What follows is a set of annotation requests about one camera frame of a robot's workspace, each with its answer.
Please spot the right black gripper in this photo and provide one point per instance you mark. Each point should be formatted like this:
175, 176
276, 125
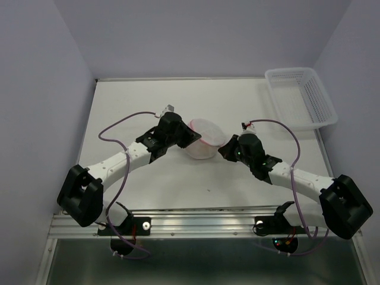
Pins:
225, 151

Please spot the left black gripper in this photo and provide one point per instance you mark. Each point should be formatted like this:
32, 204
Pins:
191, 135

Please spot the white mesh laundry bag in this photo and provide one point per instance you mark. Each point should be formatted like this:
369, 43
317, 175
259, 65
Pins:
212, 138

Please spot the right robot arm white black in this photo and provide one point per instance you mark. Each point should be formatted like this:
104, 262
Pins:
338, 204

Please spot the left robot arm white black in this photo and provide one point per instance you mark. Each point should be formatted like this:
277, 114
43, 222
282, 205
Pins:
81, 195

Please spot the white plastic basket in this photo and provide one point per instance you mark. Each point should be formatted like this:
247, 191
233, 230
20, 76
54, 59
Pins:
300, 100

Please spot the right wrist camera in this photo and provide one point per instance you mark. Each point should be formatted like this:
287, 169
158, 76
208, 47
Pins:
248, 128

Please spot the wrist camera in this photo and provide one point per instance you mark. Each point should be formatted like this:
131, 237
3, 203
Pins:
169, 108
248, 128

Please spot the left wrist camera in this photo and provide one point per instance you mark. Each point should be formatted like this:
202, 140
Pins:
169, 108

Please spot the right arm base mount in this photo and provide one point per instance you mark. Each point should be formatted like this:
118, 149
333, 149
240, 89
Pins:
276, 224

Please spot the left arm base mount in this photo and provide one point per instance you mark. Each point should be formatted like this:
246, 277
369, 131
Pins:
139, 226

